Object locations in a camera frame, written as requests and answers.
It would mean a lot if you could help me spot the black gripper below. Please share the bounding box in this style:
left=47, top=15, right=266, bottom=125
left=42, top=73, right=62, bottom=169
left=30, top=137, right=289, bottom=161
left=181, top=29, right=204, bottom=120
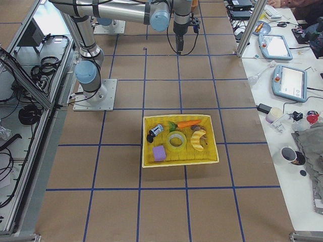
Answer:
left=173, top=21, right=188, bottom=52

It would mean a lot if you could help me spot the yellow tape roll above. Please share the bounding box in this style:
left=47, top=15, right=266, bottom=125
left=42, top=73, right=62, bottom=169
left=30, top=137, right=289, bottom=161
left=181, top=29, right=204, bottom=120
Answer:
left=166, top=131, right=187, bottom=152

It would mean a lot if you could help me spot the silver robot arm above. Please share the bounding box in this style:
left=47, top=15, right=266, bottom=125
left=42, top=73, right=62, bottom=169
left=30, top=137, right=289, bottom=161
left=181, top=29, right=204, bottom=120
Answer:
left=52, top=1, right=198, bottom=104

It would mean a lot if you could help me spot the blue plate with brass part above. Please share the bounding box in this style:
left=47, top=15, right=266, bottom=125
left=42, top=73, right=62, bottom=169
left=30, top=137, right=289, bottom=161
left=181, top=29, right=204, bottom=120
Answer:
left=253, top=21, right=272, bottom=35

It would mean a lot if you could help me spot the orange toy carrot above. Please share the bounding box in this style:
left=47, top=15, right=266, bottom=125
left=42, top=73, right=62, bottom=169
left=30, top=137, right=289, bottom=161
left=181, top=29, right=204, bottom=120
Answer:
left=169, top=119, right=201, bottom=132

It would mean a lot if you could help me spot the upper teach pendant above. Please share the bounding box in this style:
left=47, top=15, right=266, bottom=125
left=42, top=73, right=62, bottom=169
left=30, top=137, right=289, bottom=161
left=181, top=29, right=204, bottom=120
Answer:
left=258, top=34, right=293, bottom=61

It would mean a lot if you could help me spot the teach pendant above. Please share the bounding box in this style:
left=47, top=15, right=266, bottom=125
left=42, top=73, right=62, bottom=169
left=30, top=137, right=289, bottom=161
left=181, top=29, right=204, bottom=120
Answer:
left=272, top=65, right=307, bottom=103
left=258, top=34, right=293, bottom=61

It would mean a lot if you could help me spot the toy croissant bread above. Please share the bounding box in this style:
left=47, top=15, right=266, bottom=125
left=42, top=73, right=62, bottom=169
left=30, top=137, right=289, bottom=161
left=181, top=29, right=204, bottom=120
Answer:
left=190, top=130, right=206, bottom=152

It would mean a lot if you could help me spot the brown toy root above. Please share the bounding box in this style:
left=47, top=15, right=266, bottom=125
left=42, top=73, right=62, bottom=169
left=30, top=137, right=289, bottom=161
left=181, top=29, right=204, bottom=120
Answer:
left=190, top=125, right=209, bottom=145

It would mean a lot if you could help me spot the black power adapter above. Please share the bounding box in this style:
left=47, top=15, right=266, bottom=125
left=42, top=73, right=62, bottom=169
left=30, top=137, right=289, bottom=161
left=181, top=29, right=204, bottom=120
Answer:
left=256, top=103, right=272, bottom=114

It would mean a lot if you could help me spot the purple block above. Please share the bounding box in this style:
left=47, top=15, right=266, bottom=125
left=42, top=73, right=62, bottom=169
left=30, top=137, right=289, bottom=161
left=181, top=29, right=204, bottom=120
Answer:
left=152, top=145, right=167, bottom=162

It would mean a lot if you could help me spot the lower teach pendant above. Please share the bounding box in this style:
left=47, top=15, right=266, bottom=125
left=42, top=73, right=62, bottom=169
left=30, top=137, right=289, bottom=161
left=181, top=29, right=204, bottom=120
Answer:
left=272, top=65, right=307, bottom=103

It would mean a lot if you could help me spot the white paper cup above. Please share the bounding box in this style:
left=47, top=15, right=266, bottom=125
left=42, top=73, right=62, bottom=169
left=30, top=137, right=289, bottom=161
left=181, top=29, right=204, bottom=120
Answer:
left=265, top=107, right=283, bottom=123

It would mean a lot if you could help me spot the white mug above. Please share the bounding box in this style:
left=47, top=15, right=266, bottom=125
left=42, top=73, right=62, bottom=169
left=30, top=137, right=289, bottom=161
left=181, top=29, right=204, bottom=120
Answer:
left=278, top=146, right=297, bottom=163

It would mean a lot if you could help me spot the grey cloth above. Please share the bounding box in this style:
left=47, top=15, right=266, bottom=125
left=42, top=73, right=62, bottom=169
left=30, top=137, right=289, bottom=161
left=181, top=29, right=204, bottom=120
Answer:
left=291, top=123, right=322, bottom=214

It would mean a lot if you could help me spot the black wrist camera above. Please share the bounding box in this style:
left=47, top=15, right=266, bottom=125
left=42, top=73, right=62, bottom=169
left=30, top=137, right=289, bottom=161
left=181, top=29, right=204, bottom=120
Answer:
left=189, top=14, right=200, bottom=34

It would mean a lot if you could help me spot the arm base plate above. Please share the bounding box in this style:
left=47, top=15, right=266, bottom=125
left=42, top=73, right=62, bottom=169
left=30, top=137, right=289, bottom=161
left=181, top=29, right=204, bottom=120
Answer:
left=93, top=20, right=126, bottom=35
left=73, top=79, right=118, bottom=111

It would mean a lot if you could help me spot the aluminium frame post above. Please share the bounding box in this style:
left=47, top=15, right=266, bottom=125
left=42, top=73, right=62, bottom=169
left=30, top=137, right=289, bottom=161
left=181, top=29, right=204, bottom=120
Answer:
left=236, top=0, right=267, bottom=57

